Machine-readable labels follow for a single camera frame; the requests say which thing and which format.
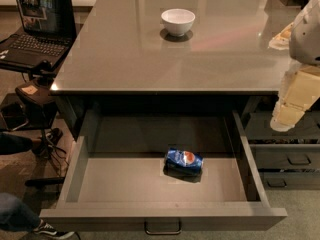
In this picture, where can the person leg in jeans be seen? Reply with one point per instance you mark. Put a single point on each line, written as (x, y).
(15, 216)

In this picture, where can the grey lower side drawer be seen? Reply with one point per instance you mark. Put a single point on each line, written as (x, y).
(291, 181)

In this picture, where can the yellow sticky note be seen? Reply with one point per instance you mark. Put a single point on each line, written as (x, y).
(30, 90)

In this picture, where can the grey middle side drawer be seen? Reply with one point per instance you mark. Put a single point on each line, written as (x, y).
(286, 156)

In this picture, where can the black drawer handle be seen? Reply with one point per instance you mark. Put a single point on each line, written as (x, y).
(159, 228)

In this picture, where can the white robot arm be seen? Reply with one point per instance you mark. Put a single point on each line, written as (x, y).
(304, 43)

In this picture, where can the open grey top drawer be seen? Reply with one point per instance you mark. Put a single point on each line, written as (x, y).
(117, 178)

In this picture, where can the white ceramic bowl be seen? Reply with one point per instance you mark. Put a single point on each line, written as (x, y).
(177, 21)

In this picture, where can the blue pepsi can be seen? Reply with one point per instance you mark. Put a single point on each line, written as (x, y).
(185, 162)

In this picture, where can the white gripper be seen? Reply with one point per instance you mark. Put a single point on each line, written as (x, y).
(306, 37)

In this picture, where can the black and white sneaker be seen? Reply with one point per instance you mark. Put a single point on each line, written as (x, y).
(46, 229)

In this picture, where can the black laptop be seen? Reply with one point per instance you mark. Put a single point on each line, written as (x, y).
(47, 35)

